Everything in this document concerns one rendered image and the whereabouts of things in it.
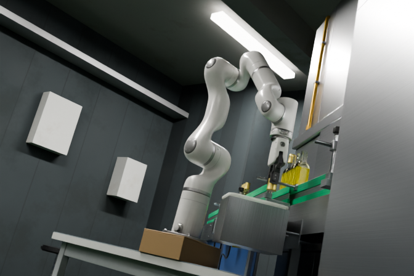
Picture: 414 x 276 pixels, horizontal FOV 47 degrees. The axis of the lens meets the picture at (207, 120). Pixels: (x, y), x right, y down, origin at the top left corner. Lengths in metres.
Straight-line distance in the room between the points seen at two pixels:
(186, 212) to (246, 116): 3.25
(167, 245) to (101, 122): 3.40
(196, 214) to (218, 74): 0.61
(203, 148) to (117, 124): 3.40
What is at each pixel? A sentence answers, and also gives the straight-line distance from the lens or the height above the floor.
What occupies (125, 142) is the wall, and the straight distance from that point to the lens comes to 5.34.
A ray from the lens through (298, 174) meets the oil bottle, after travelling 2.04.
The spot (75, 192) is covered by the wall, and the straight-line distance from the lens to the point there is 5.00.
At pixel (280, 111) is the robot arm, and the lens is 1.76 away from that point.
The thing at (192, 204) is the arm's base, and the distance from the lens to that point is 1.93.
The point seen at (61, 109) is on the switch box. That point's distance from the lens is 4.76.
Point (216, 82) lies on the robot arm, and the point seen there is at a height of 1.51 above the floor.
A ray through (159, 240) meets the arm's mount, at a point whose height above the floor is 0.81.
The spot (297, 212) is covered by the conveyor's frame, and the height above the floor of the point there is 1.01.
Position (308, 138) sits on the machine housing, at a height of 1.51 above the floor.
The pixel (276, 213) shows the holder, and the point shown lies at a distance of 1.69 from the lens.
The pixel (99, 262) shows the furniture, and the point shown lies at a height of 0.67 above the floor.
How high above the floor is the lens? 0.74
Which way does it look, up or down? 17 degrees up
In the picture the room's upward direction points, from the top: 13 degrees clockwise
